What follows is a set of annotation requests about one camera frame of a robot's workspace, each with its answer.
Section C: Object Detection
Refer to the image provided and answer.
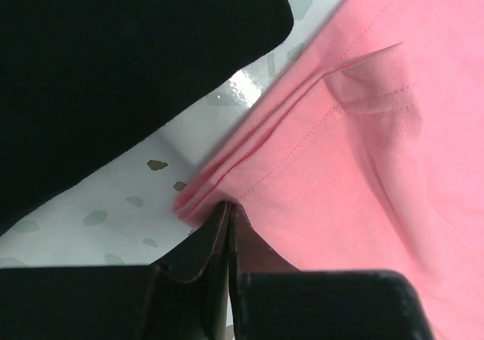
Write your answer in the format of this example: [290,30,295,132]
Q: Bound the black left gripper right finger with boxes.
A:
[229,204,434,339]

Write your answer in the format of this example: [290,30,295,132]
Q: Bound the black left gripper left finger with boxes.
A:
[1,202,230,339]

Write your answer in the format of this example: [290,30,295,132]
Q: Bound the pink t-shirt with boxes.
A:
[174,0,483,339]

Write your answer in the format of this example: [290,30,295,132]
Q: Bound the folded black t-shirt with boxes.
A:
[1,0,293,231]

